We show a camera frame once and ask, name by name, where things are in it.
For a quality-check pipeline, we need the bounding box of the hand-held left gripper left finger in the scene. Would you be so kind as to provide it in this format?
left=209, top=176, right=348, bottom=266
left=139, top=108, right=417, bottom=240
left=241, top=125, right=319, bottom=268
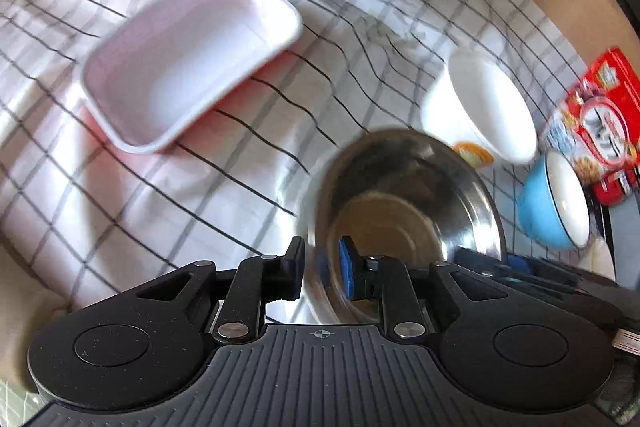
left=135, top=236, right=307, bottom=348

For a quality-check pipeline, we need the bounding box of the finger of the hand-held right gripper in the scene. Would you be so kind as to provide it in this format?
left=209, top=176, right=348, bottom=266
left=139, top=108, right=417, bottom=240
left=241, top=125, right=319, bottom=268
left=456, top=247, right=583, bottom=294

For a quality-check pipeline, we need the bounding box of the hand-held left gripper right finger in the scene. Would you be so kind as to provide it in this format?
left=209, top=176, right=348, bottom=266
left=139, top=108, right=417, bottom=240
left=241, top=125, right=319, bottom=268
left=339, top=236, right=508, bottom=344

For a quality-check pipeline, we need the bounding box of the blue bowl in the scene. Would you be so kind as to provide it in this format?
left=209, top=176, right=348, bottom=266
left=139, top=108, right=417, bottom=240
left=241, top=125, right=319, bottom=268
left=516, top=150, right=591, bottom=251

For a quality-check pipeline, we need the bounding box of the stainless steel bowl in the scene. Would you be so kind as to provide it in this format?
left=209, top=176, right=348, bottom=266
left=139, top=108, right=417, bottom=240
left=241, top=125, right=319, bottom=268
left=302, top=129, right=503, bottom=325

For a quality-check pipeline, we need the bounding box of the white bowl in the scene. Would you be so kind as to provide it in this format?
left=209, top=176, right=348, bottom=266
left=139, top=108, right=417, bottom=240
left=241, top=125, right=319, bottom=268
left=420, top=49, right=539, bottom=168

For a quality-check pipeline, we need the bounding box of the cereal bag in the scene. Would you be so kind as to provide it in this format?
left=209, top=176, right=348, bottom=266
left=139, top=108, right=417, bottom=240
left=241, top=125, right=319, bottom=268
left=542, top=47, right=640, bottom=208

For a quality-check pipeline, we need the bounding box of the checked tablecloth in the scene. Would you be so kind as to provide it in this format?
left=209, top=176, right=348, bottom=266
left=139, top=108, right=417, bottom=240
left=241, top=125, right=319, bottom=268
left=0, top=0, right=616, bottom=323

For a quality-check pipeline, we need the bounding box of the white rectangular tray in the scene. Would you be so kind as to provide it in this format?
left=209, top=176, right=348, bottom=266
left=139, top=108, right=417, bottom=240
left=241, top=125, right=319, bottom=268
left=80, top=0, right=304, bottom=155

